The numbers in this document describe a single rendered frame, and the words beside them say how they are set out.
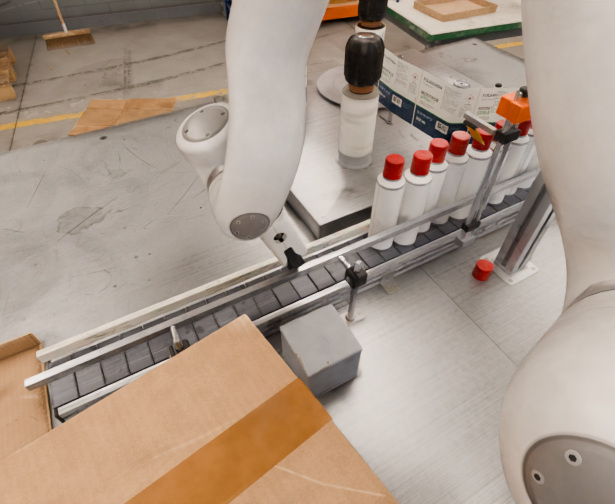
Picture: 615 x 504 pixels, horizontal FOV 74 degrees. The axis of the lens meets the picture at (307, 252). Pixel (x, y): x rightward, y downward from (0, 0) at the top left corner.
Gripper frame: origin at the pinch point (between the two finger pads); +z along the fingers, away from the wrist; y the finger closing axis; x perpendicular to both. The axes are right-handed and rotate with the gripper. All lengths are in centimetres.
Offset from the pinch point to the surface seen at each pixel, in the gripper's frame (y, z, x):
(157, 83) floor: 297, 99, 4
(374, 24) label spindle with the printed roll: 57, 6, -58
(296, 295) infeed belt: -3.1, 5.6, 3.1
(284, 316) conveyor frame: -5.4, 5.4, 7.0
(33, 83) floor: 346, 69, 86
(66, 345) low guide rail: 3.5, -10.4, 37.2
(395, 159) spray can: 0.4, -6.4, -24.0
